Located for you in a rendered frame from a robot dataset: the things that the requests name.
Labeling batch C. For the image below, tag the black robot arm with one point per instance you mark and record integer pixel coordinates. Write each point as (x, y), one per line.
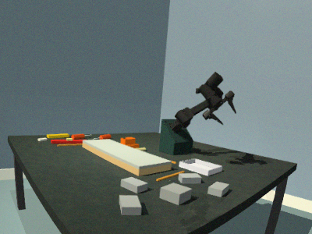
(183, 117)

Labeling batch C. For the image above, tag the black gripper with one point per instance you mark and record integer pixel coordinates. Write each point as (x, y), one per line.
(215, 100)

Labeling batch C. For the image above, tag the white shallow rectangular tray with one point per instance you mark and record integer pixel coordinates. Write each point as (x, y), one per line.
(201, 167)

